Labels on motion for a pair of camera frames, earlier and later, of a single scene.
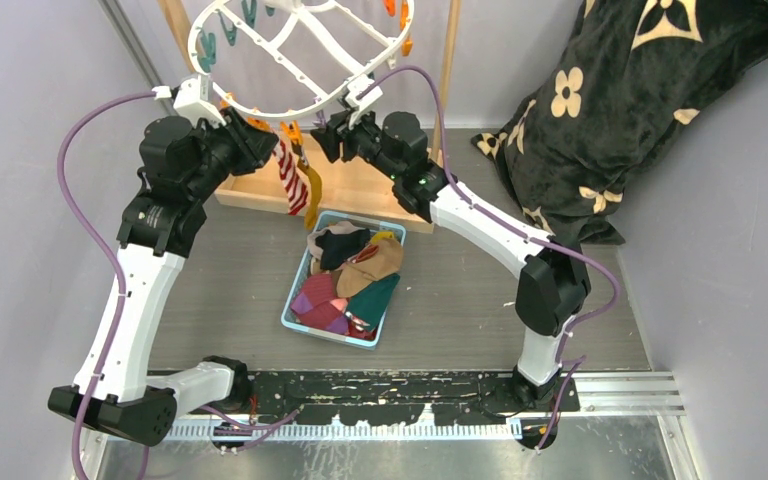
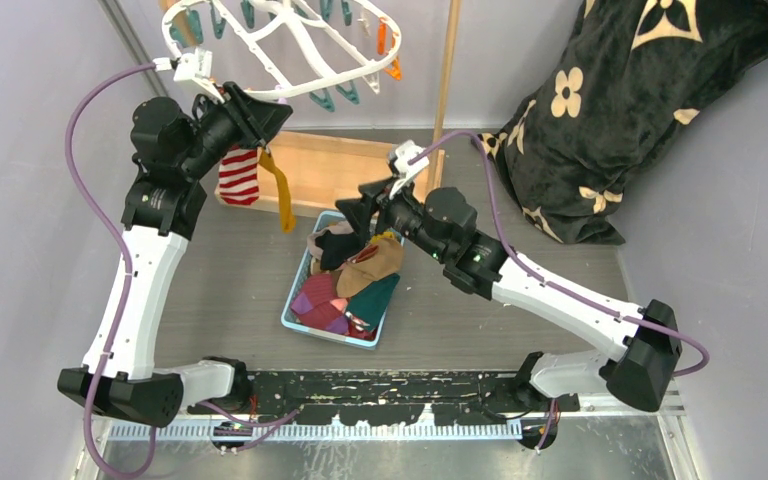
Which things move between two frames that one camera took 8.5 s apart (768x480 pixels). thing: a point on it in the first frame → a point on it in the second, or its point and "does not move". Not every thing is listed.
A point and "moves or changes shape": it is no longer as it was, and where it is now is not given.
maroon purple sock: [313, 305] does not move
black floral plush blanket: [632, 76] does not move
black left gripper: [254, 145] → [256, 121]
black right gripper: [337, 132] → [374, 199]
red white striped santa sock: [295, 188] → [238, 175]
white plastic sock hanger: [206, 13] moves or changes shape
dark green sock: [369, 304] does not move
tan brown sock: [385, 261] does not move
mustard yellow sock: [314, 204] → [287, 211]
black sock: [336, 247] does not move
